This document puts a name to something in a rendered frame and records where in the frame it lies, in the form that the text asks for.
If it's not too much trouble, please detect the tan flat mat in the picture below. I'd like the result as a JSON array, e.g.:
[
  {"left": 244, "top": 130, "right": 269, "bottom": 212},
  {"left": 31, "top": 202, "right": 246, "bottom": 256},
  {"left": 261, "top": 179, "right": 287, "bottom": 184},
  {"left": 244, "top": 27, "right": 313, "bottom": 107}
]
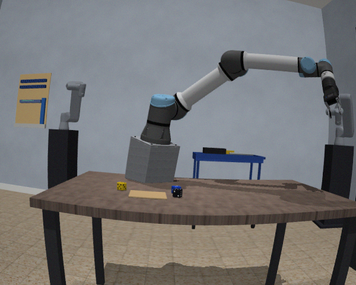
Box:
[{"left": 128, "top": 190, "right": 167, "bottom": 200}]

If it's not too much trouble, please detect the yellow die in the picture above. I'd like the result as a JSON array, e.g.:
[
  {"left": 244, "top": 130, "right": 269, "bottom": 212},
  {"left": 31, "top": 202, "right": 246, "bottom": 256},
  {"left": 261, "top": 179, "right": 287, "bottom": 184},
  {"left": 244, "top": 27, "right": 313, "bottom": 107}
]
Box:
[{"left": 117, "top": 182, "right": 126, "bottom": 191}]

